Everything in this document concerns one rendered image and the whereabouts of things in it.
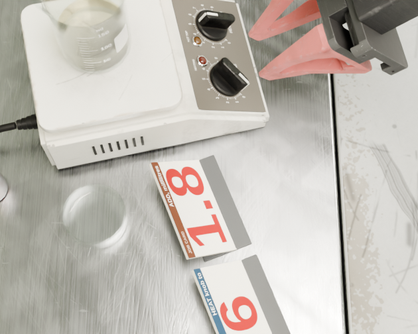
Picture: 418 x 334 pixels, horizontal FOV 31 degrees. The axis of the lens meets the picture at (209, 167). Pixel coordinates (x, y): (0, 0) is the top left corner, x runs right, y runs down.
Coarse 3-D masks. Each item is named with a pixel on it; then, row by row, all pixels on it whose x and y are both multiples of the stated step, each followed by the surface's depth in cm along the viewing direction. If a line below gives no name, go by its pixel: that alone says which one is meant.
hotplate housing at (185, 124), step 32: (224, 0) 71; (192, 96) 64; (32, 128) 66; (96, 128) 62; (128, 128) 63; (160, 128) 64; (192, 128) 65; (224, 128) 67; (256, 128) 69; (64, 160) 66; (96, 160) 67
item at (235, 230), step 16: (192, 160) 68; (208, 160) 69; (208, 176) 68; (160, 192) 64; (208, 192) 67; (224, 192) 68; (224, 208) 67; (224, 224) 66; (240, 224) 67; (240, 240) 66; (208, 256) 66
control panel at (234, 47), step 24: (192, 0) 68; (216, 0) 70; (192, 24) 67; (240, 24) 70; (192, 48) 66; (216, 48) 68; (240, 48) 69; (192, 72) 65; (216, 96) 65; (240, 96) 67
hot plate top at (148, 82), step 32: (128, 0) 64; (160, 0) 65; (32, 32) 63; (160, 32) 63; (32, 64) 62; (64, 64) 62; (128, 64) 62; (160, 64) 62; (64, 96) 61; (96, 96) 61; (128, 96) 61; (160, 96) 61; (64, 128) 61
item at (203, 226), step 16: (176, 176) 66; (192, 176) 67; (176, 192) 65; (192, 192) 66; (176, 208) 64; (192, 208) 65; (208, 208) 66; (192, 224) 64; (208, 224) 65; (192, 240) 63; (208, 240) 64; (224, 240) 65
